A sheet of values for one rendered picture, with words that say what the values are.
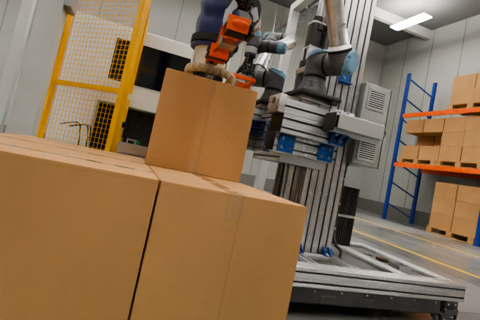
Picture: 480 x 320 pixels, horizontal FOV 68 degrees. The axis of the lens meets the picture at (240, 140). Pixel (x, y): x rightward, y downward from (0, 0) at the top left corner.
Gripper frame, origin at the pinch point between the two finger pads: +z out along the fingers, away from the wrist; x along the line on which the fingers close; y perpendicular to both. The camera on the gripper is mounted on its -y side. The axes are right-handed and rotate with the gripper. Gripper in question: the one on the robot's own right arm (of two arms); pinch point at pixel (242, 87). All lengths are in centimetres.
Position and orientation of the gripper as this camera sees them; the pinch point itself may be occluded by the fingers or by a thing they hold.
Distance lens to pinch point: 216.8
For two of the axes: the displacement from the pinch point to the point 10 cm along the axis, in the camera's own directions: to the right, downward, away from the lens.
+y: 2.5, -0.2, -9.7
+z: -2.1, 9.8, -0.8
